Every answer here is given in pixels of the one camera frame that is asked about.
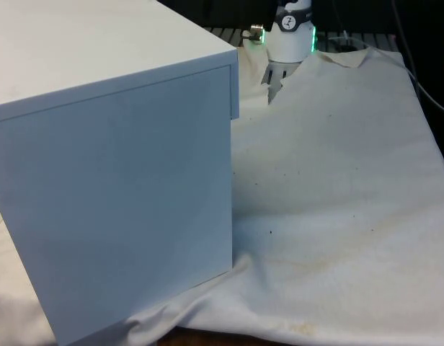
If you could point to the white chest of drawers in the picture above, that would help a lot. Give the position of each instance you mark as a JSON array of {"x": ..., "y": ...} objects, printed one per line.
[{"x": 110, "y": 162}]

